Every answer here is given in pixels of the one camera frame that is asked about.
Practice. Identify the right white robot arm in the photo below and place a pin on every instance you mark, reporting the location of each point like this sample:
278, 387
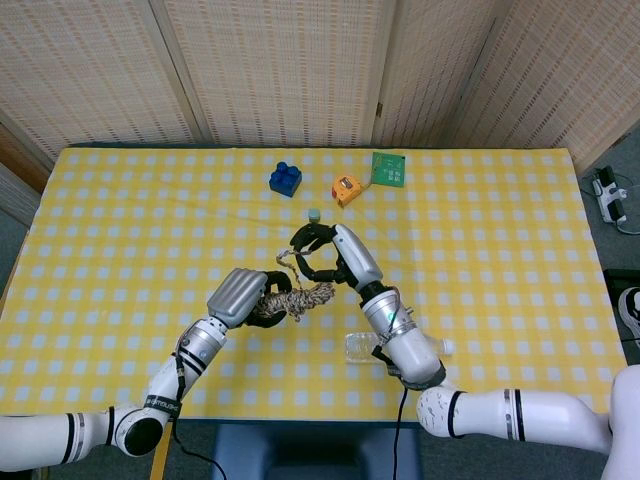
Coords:
450, 385

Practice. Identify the yellow white checkered tablecloth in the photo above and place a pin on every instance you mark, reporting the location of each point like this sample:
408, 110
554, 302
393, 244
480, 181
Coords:
150, 200

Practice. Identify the green circuit board card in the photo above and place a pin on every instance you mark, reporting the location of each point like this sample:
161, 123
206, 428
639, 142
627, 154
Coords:
389, 170

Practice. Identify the blue edged table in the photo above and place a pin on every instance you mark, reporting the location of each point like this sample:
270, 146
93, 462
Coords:
300, 422

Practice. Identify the orange tape measure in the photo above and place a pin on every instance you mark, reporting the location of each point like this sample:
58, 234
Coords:
346, 190

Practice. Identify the blue building block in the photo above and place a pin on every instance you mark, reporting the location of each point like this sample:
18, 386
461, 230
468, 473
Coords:
284, 181

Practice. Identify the black and white sneaker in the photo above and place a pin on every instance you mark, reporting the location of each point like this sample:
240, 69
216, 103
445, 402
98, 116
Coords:
631, 310

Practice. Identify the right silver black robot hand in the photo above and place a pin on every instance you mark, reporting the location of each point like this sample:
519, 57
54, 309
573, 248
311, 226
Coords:
355, 260

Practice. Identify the clear plastic water bottle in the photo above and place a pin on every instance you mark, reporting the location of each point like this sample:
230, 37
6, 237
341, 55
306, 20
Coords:
360, 350

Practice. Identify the woven bamboo screen panel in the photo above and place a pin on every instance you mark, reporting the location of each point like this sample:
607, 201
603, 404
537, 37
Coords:
280, 65
565, 75
430, 75
90, 70

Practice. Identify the small green cube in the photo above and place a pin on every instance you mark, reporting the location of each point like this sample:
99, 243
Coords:
313, 215

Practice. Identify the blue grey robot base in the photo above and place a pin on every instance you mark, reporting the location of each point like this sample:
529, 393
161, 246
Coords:
300, 450

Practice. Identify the white power strip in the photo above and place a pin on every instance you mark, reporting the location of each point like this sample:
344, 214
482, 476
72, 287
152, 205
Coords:
610, 197

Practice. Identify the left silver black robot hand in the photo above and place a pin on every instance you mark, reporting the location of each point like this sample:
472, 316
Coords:
237, 297

